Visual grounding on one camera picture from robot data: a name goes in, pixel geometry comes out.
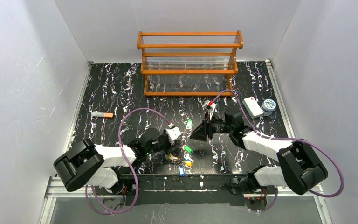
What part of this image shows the green key tag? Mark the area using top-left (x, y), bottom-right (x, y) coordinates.
top-left (183, 145), bottom-right (193, 154)
top-left (186, 119), bottom-right (193, 130)

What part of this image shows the cluster of tagged keys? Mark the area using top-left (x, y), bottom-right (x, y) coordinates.
top-left (165, 154), bottom-right (194, 169)

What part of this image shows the yellow key tag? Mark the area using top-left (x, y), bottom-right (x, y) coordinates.
top-left (183, 160), bottom-right (193, 168)

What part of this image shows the blue key tag front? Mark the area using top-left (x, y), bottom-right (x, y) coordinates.
top-left (178, 166), bottom-right (186, 177)

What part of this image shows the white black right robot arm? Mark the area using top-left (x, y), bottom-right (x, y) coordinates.
top-left (190, 112), bottom-right (328, 195)

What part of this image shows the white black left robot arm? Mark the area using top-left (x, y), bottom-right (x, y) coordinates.
top-left (53, 127), bottom-right (181, 192)

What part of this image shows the white rectangular box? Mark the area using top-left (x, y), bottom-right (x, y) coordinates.
top-left (242, 97), bottom-right (263, 119)

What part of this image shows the blue white round tin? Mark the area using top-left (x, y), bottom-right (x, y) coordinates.
top-left (261, 99), bottom-right (277, 116)

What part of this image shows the orange wooden shelf rack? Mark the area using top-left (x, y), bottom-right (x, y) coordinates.
top-left (137, 30), bottom-right (244, 97)

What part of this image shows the orange grey marker pen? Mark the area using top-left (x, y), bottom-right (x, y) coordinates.
top-left (91, 112), bottom-right (114, 118)

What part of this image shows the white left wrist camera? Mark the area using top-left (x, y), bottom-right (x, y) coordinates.
top-left (165, 127), bottom-right (181, 145)

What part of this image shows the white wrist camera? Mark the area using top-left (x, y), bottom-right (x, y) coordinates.
top-left (202, 100), bottom-right (216, 120)
top-left (165, 127), bottom-right (181, 145)

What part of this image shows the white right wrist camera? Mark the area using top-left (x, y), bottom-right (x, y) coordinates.
top-left (202, 100), bottom-right (216, 120)

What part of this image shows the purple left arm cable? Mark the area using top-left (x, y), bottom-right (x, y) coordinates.
top-left (84, 108), bottom-right (173, 216)

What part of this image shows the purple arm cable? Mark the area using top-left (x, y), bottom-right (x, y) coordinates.
top-left (210, 89), bottom-right (345, 213)
top-left (84, 108), bottom-right (173, 216)

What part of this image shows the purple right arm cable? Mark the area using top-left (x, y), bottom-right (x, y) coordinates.
top-left (210, 89), bottom-right (345, 213)

